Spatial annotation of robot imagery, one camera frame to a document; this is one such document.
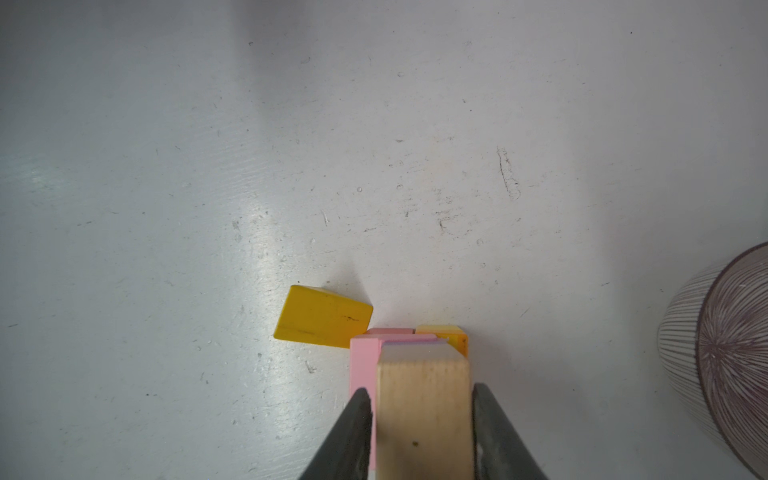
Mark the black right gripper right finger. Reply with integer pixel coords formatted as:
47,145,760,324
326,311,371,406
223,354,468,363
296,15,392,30
472,383,548,480

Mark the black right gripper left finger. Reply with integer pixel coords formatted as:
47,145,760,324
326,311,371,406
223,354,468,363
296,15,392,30
299,388,373,480

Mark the natural wood block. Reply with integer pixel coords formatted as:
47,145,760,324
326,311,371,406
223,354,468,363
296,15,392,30
375,342,475,479

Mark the pink rectangular wood block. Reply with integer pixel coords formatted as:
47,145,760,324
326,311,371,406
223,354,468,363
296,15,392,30
349,333,444,470

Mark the orange wood block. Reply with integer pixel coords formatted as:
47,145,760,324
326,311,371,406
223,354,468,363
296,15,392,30
415,325,469,358

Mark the yellow triangular wood block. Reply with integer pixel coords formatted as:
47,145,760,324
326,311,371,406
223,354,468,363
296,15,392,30
273,285,373,349

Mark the pink half-round wood block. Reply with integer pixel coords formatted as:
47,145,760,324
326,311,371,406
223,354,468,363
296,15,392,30
365,328,415,335

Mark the striped ceramic bowl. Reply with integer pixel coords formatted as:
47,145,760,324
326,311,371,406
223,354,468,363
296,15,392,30
657,244,767,479

